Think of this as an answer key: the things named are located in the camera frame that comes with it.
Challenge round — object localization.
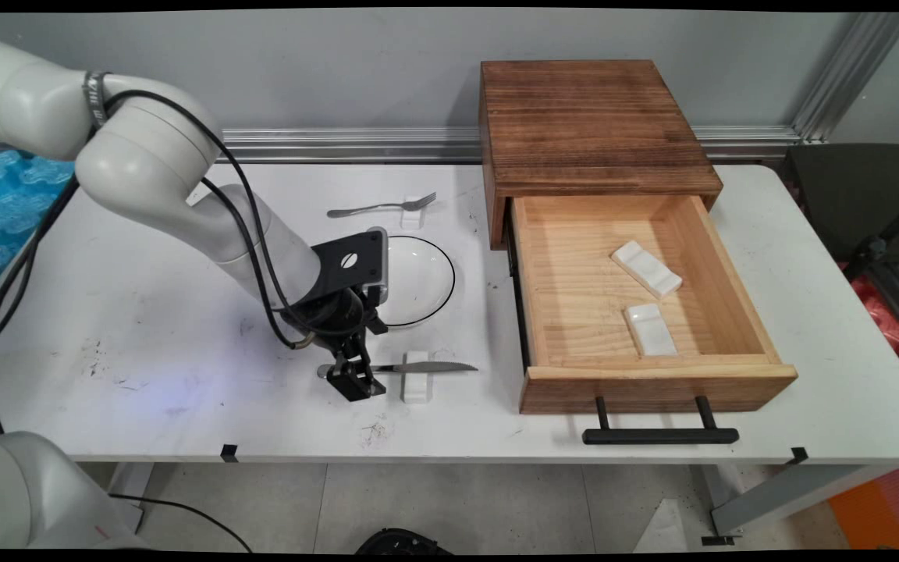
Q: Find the grey velcro strap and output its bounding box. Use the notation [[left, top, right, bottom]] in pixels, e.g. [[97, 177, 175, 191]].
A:
[[83, 72, 112, 130]]

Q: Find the silver metal fork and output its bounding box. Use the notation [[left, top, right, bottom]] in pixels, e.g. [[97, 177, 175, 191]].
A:
[[327, 192, 437, 219]]

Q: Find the aluminium profile post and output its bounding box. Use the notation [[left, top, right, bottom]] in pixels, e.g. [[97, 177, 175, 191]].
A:
[[791, 12, 899, 143]]

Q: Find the orange box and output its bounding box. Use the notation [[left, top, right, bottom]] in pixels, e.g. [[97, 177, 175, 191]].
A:
[[828, 465, 899, 550]]

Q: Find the blue bubble wrap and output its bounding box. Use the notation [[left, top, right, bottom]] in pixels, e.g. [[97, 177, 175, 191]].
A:
[[0, 148, 80, 305]]

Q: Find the silver metal knife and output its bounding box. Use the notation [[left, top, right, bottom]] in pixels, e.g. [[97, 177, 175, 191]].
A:
[[317, 361, 478, 379]]

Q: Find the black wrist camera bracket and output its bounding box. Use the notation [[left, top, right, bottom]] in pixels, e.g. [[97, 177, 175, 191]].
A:
[[311, 228, 389, 305]]

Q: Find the white plate black rim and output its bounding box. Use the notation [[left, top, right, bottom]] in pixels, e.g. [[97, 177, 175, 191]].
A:
[[375, 236, 457, 329]]

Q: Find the black round floor object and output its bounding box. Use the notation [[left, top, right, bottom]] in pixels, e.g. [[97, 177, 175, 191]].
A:
[[354, 528, 450, 555]]

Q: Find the grey table leg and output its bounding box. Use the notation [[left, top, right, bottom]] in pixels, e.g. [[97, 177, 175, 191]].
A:
[[703, 464, 891, 539], [110, 462, 155, 532]]

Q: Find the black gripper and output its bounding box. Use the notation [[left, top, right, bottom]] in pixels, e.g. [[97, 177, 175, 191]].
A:
[[282, 285, 389, 403]]

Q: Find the aluminium profile rail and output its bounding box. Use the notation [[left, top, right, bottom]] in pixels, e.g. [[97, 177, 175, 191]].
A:
[[215, 127, 801, 163]]

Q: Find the black drawer handle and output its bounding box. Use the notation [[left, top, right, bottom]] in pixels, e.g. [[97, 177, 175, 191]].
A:
[[582, 395, 741, 446]]

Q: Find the red bag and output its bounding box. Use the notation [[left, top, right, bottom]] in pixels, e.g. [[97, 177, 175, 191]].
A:
[[840, 261, 899, 391]]

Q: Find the light wooden drawer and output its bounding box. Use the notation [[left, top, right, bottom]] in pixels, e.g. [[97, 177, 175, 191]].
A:
[[509, 194, 799, 414]]

